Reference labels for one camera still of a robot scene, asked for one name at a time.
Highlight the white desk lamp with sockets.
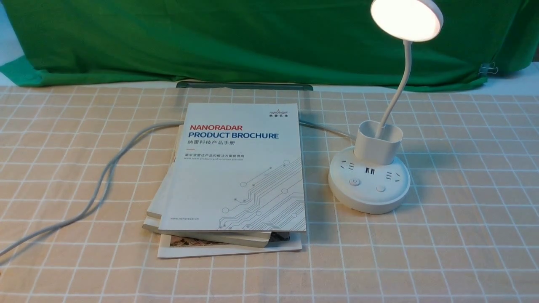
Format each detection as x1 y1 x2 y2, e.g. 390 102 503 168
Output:
328 0 443 215

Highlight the white Nanoradar product brochure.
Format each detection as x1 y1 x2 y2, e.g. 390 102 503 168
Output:
159 102 307 232

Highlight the green backdrop cloth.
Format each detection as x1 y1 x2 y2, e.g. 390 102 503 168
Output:
1 0 538 92

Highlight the bottom white magazine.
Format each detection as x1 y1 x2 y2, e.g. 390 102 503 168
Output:
157 233 302 259

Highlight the beige checkered tablecloth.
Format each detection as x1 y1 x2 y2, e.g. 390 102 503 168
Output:
0 86 539 303

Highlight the metal binder clip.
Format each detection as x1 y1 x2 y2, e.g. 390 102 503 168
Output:
478 62 499 77

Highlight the grey power cable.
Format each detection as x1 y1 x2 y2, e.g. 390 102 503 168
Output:
0 120 357 258

